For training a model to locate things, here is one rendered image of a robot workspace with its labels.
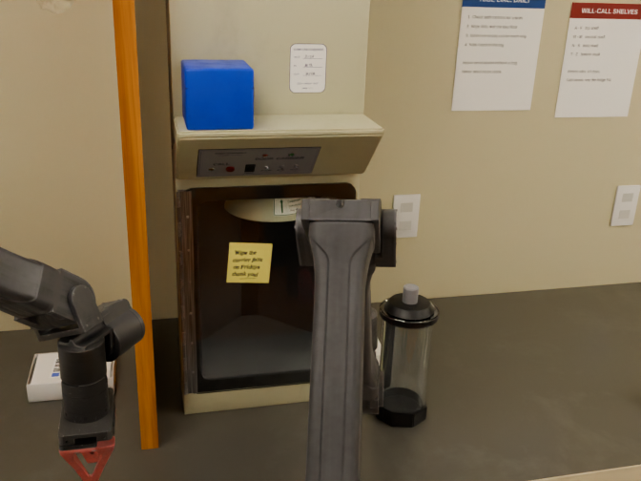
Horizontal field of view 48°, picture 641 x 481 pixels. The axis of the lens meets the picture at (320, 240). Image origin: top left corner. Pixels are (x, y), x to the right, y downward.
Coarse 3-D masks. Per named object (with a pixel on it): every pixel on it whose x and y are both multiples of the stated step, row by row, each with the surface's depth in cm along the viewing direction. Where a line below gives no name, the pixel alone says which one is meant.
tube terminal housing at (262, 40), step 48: (192, 0) 110; (240, 0) 112; (288, 0) 114; (336, 0) 115; (192, 48) 113; (240, 48) 114; (288, 48) 116; (336, 48) 118; (288, 96) 119; (336, 96) 121
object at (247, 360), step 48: (192, 192) 120; (240, 192) 122; (288, 192) 124; (336, 192) 126; (240, 240) 125; (288, 240) 127; (240, 288) 129; (288, 288) 131; (240, 336) 132; (288, 336) 134; (240, 384) 136; (288, 384) 138
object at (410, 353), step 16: (432, 304) 133; (384, 320) 129; (400, 320) 127; (416, 320) 127; (432, 320) 128; (384, 336) 132; (400, 336) 129; (416, 336) 129; (384, 352) 133; (400, 352) 130; (416, 352) 130; (384, 368) 133; (400, 368) 131; (416, 368) 131; (384, 384) 134; (400, 384) 132; (416, 384) 133; (384, 400) 135; (400, 400) 134; (416, 400) 134
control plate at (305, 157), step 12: (204, 156) 111; (216, 156) 112; (228, 156) 112; (240, 156) 113; (252, 156) 113; (276, 156) 114; (288, 156) 115; (300, 156) 116; (312, 156) 116; (204, 168) 115; (216, 168) 115; (240, 168) 116; (264, 168) 118; (276, 168) 118; (288, 168) 119; (300, 168) 119; (312, 168) 120
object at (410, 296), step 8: (408, 288) 129; (416, 288) 129; (392, 296) 133; (400, 296) 133; (408, 296) 129; (416, 296) 130; (384, 304) 132; (392, 304) 130; (400, 304) 130; (408, 304) 130; (416, 304) 130; (424, 304) 130; (392, 312) 129; (400, 312) 128; (408, 312) 128; (416, 312) 128; (424, 312) 128; (432, 312) 130
